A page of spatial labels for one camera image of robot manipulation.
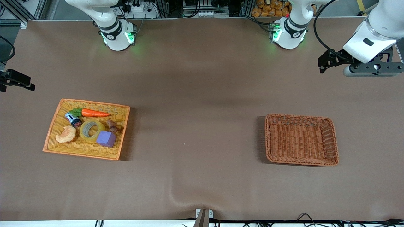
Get small printed jar black lid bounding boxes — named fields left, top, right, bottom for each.
left=65, top=112, right=83, bottom=128

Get yellow tape roll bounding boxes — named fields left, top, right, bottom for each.
left=79, top=119, right=106, bottom=142

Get pile of orange toy breads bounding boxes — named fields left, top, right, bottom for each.
left=252, top=0, right=291, bottom=18

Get aluminium frame profile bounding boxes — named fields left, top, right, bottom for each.
left=0, top=0, right=48, bottom=26

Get white power strip black plugs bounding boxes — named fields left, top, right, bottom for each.
left=126, top=3, right=158, bottom=19

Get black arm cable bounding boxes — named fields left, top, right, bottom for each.
left=0, top=35, right=15, bottom=62
left=313, top=0, right=351, bottom=60

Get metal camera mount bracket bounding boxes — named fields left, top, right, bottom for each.
left=193, top=208, right=214, bottom=227

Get orange toy carrot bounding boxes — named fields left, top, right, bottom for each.
left=69, top=108, right=111, bottom=118

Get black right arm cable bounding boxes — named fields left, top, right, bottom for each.
left=0, top=35, right=15, bottom=62

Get yellow wicker tray orange rim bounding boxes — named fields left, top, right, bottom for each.
left=43, top=98, right=130, bottom=161

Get brown wicker basket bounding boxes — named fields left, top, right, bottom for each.
left=264, top=113, right=340, bottom=166

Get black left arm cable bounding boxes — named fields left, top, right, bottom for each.
left=313, top=0, right=351, bottom=60

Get purple cube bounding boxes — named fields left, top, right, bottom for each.
left=96, top=131, right=117, bottom=148

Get toy croissant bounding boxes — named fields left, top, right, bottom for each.
left=55, top=126, right=77, bottom=144

